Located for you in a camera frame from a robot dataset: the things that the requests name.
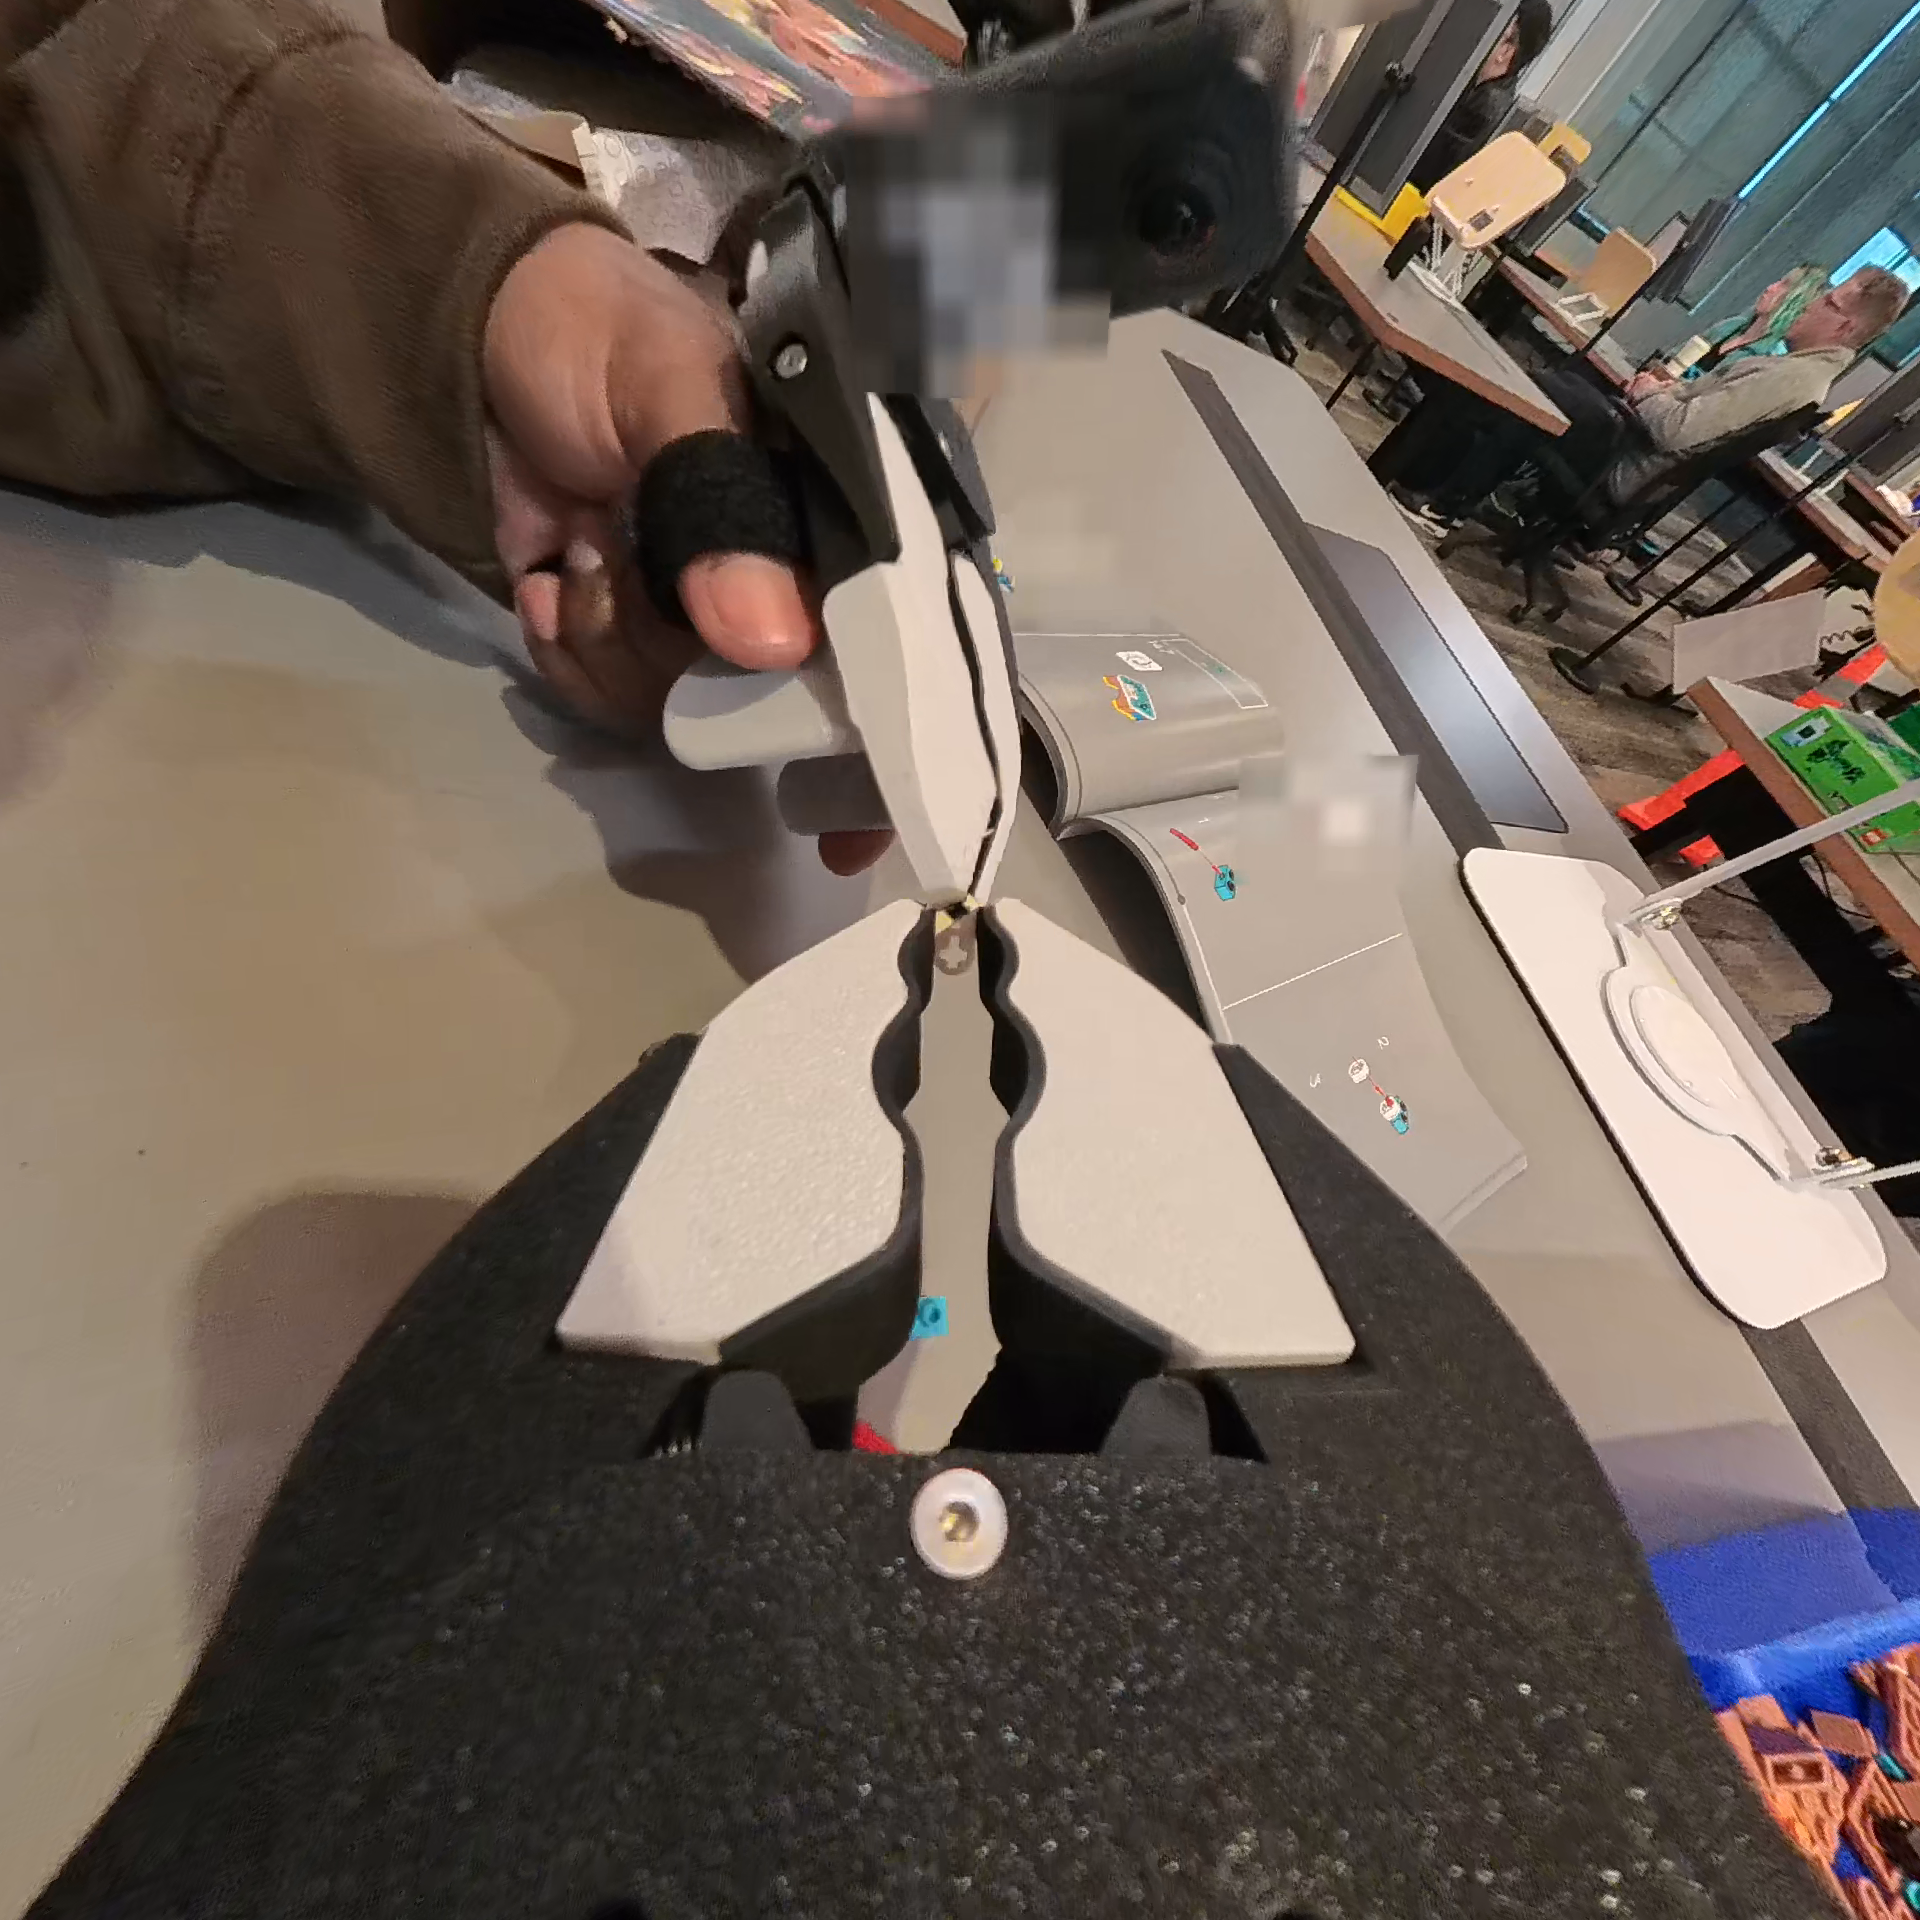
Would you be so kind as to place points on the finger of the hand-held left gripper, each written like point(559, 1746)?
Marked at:
point(902, 705)
point(1001, 721)

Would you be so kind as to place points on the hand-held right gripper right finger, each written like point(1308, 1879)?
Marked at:
point(1154, 1172)

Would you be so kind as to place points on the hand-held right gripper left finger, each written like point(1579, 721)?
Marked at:
point(751, 1172)

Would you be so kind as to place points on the white toy connector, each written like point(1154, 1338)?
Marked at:
point(956, 950)

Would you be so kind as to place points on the teal toy brick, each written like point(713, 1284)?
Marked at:
point(931, 1319)

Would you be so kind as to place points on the person's left forearm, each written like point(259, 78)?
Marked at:
point(224, 225)

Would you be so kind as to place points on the long wooden-edged desk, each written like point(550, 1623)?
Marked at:
point(1425, 331)

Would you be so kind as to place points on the person's left hand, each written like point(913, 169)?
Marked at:
point(599, 375)

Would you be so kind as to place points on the patterned plastic bag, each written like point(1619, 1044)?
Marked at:
point(660, 182)

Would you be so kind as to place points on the grey instruction booklet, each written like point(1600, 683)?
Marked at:
point(1319, 1020)

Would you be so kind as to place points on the toy set box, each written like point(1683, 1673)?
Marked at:
point(751, 44)

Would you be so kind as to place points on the clear acrylic stand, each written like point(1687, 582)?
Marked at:
point(1673, 1044)

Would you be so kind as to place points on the black office chair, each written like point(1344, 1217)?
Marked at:
point(1681, 481)

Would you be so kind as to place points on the blue plastic bin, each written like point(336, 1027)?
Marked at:
point(1770, 1590)

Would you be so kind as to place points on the green box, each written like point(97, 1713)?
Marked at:
point(1844, 764)

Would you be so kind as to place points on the white flat base plate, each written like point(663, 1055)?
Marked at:
point(1546, 974)

